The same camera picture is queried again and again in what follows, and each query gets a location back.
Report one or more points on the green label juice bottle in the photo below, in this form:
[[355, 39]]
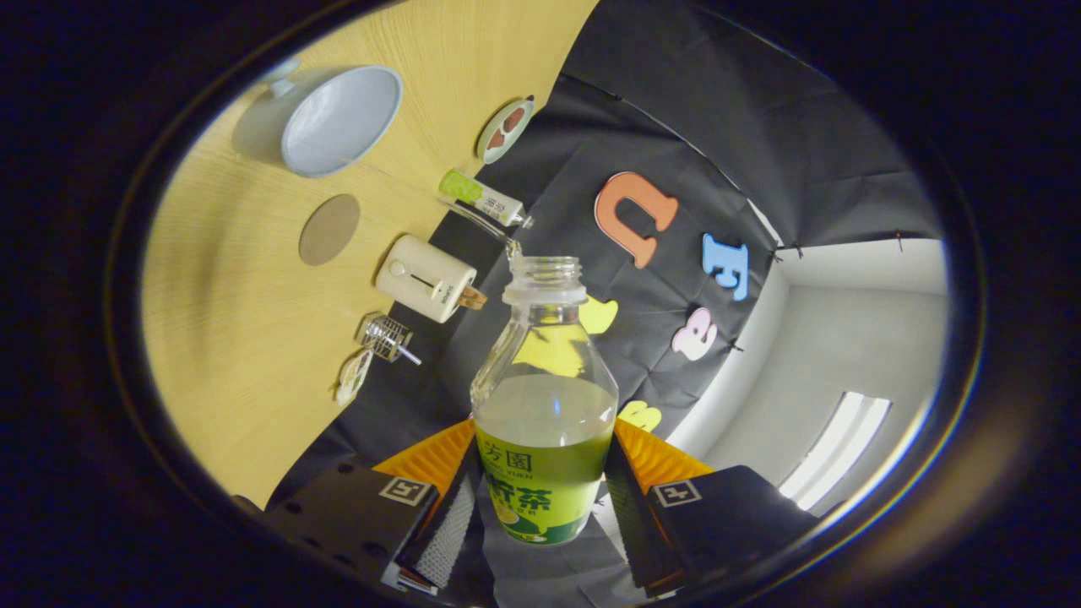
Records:
[[545, 481]]

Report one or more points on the white toaster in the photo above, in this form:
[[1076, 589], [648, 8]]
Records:
[[422, 279]]

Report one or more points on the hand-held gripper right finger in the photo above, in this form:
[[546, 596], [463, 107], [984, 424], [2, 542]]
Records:
[[633, 523]]

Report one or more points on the wooden table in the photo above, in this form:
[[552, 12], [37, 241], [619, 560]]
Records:
[[236, 338]]

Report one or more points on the slim capped green bottle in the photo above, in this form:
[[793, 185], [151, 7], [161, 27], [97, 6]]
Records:
[[477, 196]]

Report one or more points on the brown toast slice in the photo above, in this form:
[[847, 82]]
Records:
[[475, 297]]

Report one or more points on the white blue utensil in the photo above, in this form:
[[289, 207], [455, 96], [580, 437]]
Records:
[[410, 355]]

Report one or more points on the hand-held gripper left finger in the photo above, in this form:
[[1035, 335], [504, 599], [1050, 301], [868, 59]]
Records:
[[448, 532]]

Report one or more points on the round brown coaster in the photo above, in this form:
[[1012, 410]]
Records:
[[329, 230]]

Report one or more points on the white divided dish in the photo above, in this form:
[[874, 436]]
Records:
[[355, 377]]

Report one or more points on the pale green plate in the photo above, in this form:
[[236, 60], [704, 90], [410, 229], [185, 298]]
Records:
[[517, 135]]

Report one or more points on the white cup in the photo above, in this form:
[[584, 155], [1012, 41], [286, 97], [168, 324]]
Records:
[[338, 118]]

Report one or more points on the brown meat piece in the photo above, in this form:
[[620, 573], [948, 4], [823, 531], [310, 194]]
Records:
[[515, 116], [497, 139]]

